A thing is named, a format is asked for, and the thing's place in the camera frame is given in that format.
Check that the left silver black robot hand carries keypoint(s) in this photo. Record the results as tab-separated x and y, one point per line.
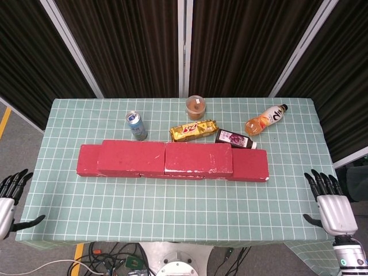
5	212

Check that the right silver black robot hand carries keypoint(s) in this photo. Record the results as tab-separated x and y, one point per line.
336	212

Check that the red brick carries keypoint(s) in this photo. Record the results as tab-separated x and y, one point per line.
130	156
198	158
172	176
250	165
87	161

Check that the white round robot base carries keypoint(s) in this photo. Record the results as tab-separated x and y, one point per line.
176	258

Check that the black chair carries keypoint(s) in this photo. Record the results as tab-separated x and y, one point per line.
358	181

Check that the orange juice bottle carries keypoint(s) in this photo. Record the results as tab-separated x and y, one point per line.
264	120

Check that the dark ribbed partition panel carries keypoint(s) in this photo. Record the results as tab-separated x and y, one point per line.
244	49
342	86
28	63
123	49

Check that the dark purple grape drink bottle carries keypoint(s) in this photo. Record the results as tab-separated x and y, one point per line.
233	139

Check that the green circuit board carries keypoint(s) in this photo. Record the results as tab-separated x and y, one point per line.
133	262

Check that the light blue drink can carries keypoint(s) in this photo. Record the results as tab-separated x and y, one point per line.
137	128

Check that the green checkered tablecloth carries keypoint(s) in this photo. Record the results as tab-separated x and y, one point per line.
172	207

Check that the yellow biscuit packet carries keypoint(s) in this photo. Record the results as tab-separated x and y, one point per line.
192	130

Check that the clear plastic snack jar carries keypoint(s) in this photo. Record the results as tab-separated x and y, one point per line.
196	109

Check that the white partition base rail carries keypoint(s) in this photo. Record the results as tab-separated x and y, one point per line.
20	112
352	161

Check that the white partition frame post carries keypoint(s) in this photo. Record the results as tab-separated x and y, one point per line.
184	49
73	49
303	49

